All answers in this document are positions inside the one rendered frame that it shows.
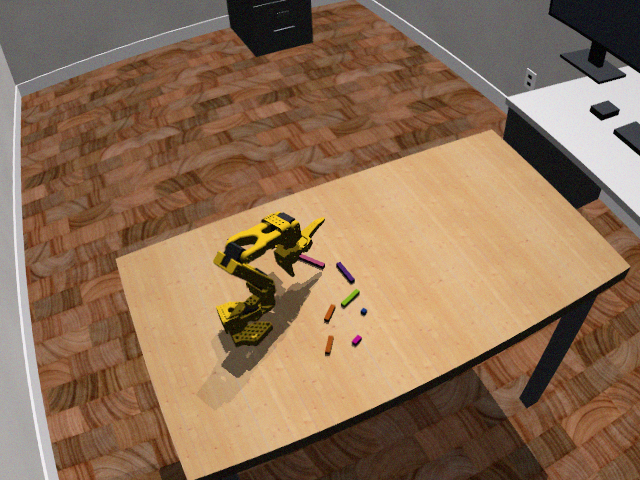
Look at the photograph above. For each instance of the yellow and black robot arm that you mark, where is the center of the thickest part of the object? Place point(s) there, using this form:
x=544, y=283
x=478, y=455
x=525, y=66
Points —
x=287, y=232

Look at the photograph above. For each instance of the lime green rod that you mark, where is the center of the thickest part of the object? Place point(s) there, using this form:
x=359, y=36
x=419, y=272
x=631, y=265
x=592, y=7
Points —
x=350, y=298

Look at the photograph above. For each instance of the pink rod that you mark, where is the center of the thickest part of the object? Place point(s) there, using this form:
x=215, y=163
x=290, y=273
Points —
x=311, y=261

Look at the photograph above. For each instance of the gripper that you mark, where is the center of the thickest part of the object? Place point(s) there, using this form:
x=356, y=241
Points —
x=286, y=256

